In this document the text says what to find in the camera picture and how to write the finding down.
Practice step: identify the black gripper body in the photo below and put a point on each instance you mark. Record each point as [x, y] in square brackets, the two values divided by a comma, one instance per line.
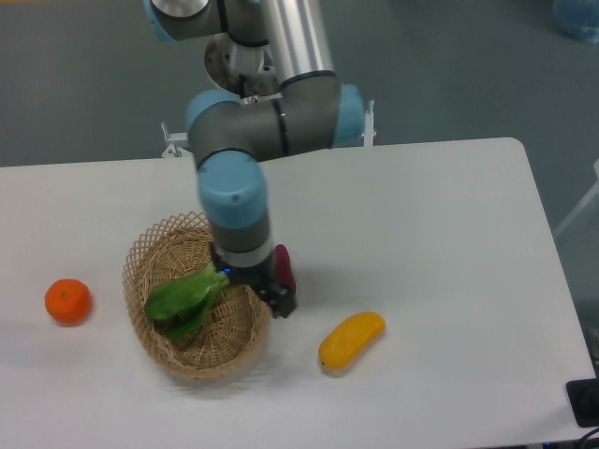
[260, 278]

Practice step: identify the green leafy vegetable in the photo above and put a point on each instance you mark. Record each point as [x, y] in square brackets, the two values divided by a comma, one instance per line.
[186, 302]

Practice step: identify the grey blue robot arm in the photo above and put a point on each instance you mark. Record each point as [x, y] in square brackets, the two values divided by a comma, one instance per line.
[230, 131]

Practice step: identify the woven wicker basket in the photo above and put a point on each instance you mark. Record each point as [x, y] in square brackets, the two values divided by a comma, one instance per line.
[231, 335]

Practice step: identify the purple sweet potato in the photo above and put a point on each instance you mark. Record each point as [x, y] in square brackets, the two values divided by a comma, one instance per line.
[283, 271]

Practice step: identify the yellow mango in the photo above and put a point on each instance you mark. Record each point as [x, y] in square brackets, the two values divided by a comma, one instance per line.
[349, 339]

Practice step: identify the orange tangerine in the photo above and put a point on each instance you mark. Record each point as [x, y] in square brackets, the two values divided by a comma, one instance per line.
[68, 301]

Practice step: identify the black device at table edge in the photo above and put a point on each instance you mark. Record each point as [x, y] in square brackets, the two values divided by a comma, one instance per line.
[583, 398]

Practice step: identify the blue plastic bag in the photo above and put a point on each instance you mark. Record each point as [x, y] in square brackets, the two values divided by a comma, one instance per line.
[577, 18]

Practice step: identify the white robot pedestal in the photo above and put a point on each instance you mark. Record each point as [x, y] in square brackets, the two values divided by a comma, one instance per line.
[248, 73]

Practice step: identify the white frame at right edge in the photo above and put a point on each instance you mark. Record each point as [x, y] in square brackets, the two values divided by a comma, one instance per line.
[577, 211]

